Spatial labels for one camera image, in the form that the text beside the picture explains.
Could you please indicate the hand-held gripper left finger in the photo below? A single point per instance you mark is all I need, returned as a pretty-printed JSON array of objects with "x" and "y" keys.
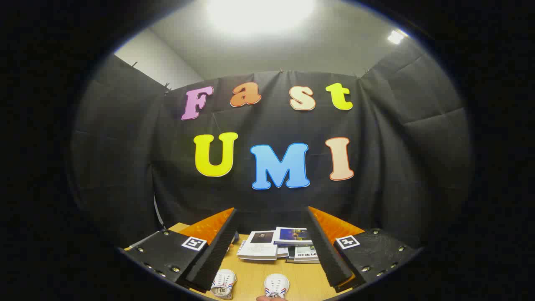
[{"x": 217, "y": 255}]

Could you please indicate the white canvas shoe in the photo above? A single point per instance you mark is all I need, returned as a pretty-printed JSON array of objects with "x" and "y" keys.
[
  {"x": 223, "y": 284},
  {"x": 276, "y": 286}
]

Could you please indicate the white book with portrait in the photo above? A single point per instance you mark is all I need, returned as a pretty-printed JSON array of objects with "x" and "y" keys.
[{"x": 257, "y": 248}]

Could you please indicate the large ceiling light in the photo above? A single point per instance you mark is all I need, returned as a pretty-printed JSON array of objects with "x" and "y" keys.
[{"x": 259, "y": 12}]

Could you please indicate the small ceiling light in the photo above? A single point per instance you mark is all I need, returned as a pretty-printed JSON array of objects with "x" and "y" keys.
[{"x": 395, "y": 36}]

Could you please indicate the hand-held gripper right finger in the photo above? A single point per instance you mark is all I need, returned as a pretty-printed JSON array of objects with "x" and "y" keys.
[{"x": 328, "y": 255}]

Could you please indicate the blue cover book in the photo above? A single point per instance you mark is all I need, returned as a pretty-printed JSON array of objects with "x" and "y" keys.
[{"x": 292, "y": 235}]

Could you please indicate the white book with green picture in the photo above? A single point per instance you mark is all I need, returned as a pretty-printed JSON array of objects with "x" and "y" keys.
[{"x": 305, "y": 253}]

